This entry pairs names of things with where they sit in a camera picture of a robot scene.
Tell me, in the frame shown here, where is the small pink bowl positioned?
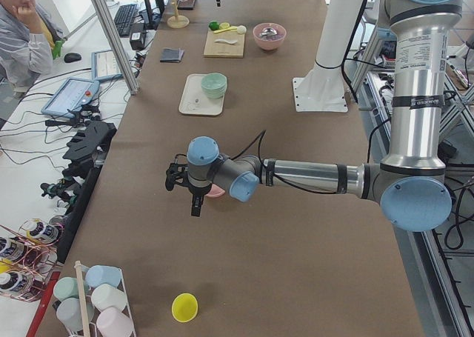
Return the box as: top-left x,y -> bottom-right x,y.
206,184 -> 225,198

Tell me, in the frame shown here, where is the white ceramic spoon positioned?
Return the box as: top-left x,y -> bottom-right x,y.
214,39 -> 238,45

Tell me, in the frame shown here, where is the large pink bowl with cutlery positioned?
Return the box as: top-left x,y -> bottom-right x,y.
253,22 -> 287,50

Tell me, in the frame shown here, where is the green bowl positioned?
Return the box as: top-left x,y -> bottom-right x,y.
201,73 -> 227,99

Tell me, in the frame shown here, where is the wooden mug tree stand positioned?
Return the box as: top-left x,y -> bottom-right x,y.
162,0 -> 197,29

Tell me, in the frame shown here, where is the bamboo cutting board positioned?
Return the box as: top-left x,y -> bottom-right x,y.
203,30 -> 245,59

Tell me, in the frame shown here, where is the grey folded cloth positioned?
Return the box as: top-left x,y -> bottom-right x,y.
160,47 -> 184,63

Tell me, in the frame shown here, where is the black power adapter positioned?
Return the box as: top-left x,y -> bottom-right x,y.
129,22 -> 147,50

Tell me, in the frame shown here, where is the black keyboard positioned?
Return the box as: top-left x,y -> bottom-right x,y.
113,4 -> 138,38

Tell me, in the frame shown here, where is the cream plastic tray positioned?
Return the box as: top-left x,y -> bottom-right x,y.
178,74 -> 224,116

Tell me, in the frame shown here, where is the yellow plastic cup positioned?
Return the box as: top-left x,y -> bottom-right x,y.
171,293 -> 198,323

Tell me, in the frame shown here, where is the black tool holder rack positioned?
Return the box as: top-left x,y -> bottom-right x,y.
57,121 -> 117,264

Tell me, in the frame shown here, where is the blue plastic cup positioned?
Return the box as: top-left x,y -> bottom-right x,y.
85,265 -> 121,288

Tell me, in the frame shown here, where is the white plastic cup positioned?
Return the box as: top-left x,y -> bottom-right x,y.
91,284 -> 127,311

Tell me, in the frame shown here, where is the pink plastic cup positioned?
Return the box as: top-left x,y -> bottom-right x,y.
96,307 -> 133,337

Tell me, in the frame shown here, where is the mint green plastic cup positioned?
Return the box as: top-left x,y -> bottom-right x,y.
53,277 -> 79,301

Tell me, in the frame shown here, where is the blue teach pendant tablet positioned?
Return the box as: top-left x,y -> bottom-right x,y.
41,77 -> 100,119

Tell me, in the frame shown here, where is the black computer mouse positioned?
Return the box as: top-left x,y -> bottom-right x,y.
64,53 -> 82,64

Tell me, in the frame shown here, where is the grey plastic cup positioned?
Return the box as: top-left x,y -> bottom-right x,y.
56,297 -> 83,332

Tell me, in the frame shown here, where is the seated person grey jacket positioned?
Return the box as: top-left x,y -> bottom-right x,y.
1,0 -> 64,93

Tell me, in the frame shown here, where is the aluminium frame post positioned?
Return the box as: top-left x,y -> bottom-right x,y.
91,0 -> 139,96

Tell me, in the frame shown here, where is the white wire cup rack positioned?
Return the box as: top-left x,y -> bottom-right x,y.
53,265 -> 136,336

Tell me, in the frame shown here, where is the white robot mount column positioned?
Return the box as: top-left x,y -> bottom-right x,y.
293,0 -> 367,113

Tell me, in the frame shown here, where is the copper wire bottle rack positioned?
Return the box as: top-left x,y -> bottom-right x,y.
1,218 -> 64,302

